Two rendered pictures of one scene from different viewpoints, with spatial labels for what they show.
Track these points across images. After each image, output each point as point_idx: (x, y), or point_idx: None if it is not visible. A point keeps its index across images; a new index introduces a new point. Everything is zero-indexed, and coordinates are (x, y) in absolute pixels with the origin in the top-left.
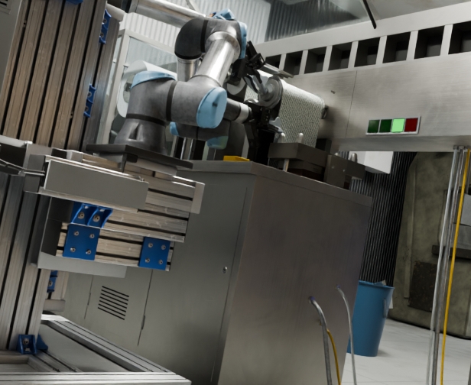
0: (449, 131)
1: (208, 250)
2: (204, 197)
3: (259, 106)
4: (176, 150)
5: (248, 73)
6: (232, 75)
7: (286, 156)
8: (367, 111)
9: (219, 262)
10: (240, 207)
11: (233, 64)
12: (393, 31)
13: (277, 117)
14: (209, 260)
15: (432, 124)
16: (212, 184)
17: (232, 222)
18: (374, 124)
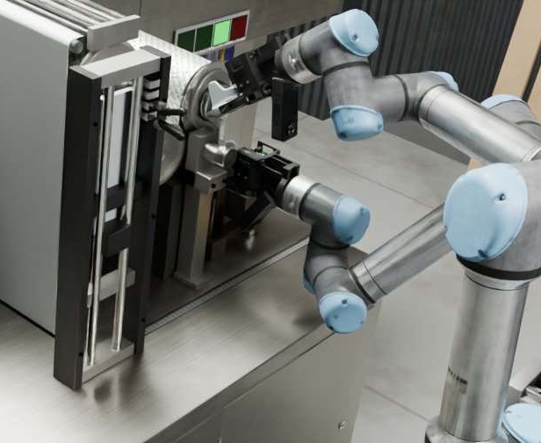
0: (278, 25)
1: (314, 429)
2: (304, 373)
3: (276, 155)
4: (83, 348)
5: (260, 100)
6: (292, 132)
7: (276, 206)
8: (170, 18)
9: (334, 424)
10: (364, 337)
11: (284, 105)
12: None
13: (234, 143)
14: (316, 438)
15: (260, 19)
16: (317, 343)
17: (353, 364)
18: (187, 40)
